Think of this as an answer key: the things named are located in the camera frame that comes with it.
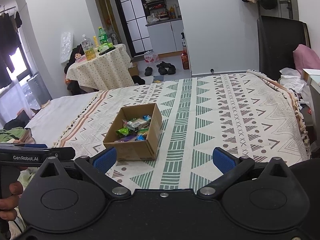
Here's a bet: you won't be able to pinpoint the white bed sheet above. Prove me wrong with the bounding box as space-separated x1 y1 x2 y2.
25 92 100 151

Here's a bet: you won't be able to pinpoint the dotted cream tablecloth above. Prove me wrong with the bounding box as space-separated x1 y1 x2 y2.
65 44 135 91

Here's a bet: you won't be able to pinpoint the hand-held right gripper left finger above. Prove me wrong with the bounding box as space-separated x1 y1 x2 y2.
37 147 131 197

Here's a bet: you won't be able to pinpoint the black flat tablet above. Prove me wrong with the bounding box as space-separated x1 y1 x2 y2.
99 46 116 56

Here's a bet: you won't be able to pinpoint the bubble wrap roll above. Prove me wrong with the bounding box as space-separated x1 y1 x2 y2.
61 32 74 64

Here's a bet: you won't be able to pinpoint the person's left hand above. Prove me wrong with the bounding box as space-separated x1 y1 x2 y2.
0 181 24 222

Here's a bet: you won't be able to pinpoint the lime green snack packet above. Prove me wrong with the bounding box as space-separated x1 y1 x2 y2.
115 127 131 137

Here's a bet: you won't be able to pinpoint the pack of water bottles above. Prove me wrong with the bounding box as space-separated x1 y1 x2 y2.
144 51 159 64

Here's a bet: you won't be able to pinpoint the clear bottle with yellow liquid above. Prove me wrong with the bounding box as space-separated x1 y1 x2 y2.
81 34 97 61

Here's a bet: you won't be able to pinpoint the cardboard box on floor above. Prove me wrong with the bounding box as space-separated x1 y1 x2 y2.
127 62 139 77

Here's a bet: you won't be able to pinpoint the black chair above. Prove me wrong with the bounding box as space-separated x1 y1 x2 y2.
257 16 311 82

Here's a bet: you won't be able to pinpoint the green cloth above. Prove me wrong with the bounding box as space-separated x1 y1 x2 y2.
0 127 32 143

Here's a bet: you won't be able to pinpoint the black framed glass door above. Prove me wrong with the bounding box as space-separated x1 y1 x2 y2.
112 0 153 57

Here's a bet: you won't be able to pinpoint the pink pillow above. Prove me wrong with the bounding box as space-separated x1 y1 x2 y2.
292 44 318 76

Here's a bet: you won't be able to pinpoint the white plastic bag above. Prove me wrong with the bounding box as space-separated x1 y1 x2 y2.
278 67 304 92

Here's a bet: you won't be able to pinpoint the brown cardboard box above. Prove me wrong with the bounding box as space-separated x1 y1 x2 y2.
103 102 163 161

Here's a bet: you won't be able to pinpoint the clear cracker packet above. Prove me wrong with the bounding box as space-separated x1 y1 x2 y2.
124 118 150 132

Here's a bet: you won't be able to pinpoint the green soda bottle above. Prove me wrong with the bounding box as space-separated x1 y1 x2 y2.
97 27 109 46

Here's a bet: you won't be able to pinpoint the white kitchen cabinet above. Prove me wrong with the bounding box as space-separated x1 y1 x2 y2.
146 20 184 55

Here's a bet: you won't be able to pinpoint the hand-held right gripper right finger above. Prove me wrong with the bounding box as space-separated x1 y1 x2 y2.
197 147 292 197

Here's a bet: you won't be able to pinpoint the black bag under table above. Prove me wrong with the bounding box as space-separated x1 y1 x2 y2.
67 79 83 96

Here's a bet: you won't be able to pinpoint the patterned blanket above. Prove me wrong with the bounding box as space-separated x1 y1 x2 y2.
52 69 310 191

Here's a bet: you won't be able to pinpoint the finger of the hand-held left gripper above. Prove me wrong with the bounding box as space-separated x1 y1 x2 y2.
24 144 76 160

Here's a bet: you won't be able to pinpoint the dark hanging clothes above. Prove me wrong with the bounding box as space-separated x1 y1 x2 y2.
0 11 23 89

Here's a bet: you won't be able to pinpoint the grey radiator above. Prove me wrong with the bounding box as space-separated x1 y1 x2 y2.
26 71 47 108

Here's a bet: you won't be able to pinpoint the purple snack packet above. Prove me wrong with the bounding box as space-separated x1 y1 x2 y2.
117 134 137 142

